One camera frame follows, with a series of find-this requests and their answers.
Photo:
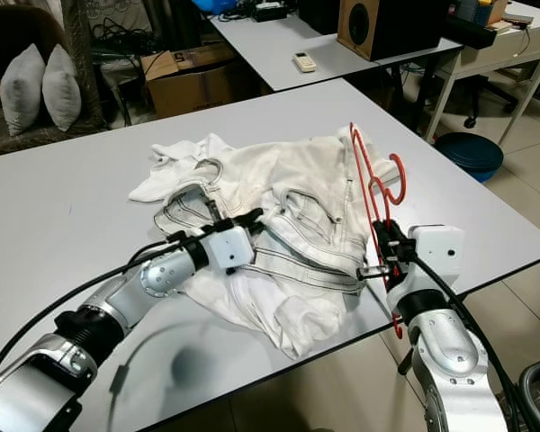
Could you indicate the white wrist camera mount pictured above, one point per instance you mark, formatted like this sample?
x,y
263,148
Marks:
x,y
232,248
436,252

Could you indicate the white remote control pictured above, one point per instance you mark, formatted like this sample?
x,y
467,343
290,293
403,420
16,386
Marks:
x,y
304,62

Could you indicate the blue container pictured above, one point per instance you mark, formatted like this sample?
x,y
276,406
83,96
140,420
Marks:
x,y
210,4

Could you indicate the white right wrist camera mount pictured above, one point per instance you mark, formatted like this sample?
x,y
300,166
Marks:
x,y
436,252

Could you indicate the dark brown armchair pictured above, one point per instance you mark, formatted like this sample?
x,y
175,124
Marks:
x,y
0,27

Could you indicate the brown and black speaker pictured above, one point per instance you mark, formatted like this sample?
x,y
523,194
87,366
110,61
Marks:
x,y
378,27

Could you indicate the grey side table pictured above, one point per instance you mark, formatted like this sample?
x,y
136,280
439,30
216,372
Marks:
x,y
270,45

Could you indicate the white jeans with dark stitching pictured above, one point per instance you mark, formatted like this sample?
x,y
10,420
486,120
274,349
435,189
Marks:
x,y
306,189

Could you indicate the blue round stool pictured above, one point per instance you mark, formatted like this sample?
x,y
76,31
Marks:
x,y
468,155

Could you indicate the brown cardboard box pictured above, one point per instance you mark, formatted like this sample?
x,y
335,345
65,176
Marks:
x,y
198,90

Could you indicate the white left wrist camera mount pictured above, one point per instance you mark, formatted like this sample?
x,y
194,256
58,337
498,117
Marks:
x,y
232,248

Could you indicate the large white table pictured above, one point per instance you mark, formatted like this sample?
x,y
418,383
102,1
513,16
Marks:
x,y
81,234

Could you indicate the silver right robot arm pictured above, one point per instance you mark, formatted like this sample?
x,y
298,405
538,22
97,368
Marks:
x,y
445,360

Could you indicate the grey pillow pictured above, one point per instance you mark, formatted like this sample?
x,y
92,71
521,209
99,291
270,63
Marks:
x,y
24,90
63,88

